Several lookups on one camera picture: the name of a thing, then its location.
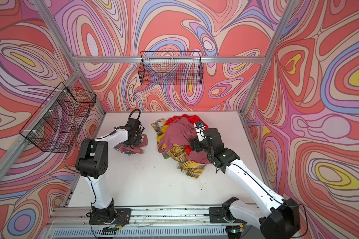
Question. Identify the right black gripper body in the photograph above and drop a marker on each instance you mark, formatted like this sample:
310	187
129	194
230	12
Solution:
201	146

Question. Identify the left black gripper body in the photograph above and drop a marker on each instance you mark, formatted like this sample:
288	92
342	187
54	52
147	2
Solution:
137	140

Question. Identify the small mauve cloth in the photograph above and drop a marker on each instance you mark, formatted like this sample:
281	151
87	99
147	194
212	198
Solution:
136	148

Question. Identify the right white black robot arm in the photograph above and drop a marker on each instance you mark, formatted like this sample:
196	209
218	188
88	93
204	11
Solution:
275	217

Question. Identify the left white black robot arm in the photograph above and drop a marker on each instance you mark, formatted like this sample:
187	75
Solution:
93	162

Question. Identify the red cloth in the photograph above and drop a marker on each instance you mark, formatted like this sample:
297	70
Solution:
192	119

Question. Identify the large mauve cloth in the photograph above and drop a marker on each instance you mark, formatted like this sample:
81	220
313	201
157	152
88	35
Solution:
181	132

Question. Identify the yellow plaid cloth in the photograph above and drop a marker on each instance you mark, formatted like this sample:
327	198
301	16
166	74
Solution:
177	153

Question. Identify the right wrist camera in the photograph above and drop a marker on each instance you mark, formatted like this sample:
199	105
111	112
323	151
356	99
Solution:
199	124

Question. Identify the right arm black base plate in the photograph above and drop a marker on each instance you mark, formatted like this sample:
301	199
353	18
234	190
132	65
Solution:
219	215

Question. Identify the black wire basket on back wall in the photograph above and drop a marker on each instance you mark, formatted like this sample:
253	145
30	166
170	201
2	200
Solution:
171	68

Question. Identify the black wire basket on wall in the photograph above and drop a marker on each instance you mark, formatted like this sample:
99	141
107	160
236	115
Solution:
57	126
171	68

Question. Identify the black wire basket on left wall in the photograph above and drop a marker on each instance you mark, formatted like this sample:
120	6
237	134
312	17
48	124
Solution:
57	126

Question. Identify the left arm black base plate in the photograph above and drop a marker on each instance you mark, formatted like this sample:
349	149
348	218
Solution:
109	216

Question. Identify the aluminium mounting rail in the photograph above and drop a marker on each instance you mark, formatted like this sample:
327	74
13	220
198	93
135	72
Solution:
154	222

